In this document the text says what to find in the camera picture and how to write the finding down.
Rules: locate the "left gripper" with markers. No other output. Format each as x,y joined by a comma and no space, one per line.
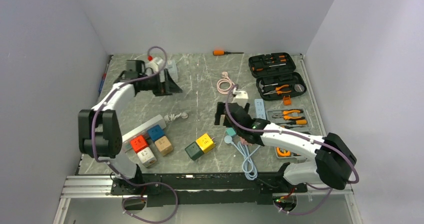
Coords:
167,88

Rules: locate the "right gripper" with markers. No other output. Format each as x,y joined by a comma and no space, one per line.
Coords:
220,107

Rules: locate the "teal cube adapter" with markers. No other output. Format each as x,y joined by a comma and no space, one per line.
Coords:
230,132

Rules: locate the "light blue round plug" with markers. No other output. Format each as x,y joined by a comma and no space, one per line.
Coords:
228,139

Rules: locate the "light blue power strip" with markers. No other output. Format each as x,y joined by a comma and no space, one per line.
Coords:
260,109

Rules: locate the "yellow cube adapter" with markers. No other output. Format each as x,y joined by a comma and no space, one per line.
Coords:
205,143

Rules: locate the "white plug with cord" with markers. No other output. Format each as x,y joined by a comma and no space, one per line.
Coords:
173,117

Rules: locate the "dark green cube adapter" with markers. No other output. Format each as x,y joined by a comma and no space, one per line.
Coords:
194,151

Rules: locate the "black tool case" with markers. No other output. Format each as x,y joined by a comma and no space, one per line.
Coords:
274,70

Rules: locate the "white long power strip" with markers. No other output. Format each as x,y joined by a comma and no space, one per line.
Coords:
142,129

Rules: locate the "dark blue cube adapter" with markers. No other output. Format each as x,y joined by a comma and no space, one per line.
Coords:
155,133

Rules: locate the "grey tool case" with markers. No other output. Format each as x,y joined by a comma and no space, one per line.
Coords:
293,119

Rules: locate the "red cube adapter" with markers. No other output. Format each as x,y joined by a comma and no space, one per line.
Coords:
138,143

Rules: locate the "orange cube adapter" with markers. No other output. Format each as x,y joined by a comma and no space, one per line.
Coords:
163,145

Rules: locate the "white cube adapter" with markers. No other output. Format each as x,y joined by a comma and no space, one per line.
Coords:
146,157

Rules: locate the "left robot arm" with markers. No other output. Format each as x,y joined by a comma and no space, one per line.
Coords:
99,133

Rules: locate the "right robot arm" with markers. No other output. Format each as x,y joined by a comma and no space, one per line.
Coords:
328,159

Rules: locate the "clear screw organizer box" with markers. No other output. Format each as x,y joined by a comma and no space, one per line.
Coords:
173,70

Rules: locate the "orange tape measure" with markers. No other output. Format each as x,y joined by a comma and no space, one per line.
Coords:
282,153

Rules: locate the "orange handled pliers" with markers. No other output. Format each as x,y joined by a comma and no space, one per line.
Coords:
280,90

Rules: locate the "orange handled screwdriver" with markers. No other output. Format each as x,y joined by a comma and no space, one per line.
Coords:
223,52

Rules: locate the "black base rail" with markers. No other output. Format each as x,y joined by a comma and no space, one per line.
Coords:
208,188

